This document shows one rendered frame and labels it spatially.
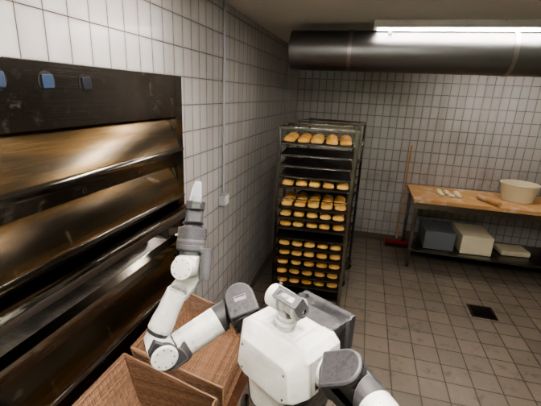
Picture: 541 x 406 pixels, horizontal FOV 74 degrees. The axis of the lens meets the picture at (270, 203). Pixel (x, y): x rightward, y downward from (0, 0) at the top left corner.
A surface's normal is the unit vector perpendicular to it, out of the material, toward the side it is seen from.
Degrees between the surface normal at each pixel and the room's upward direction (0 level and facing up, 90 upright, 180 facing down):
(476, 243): 90
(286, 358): 45
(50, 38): 90
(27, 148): 70
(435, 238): 90
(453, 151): 90
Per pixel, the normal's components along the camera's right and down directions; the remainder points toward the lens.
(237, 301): -0.08, -0.65
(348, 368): -0.54, -0.75
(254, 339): -0.48, -0.56
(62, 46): 0.97, 0.11
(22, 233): 0.92, -0.22
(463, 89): -0.25, 0.27
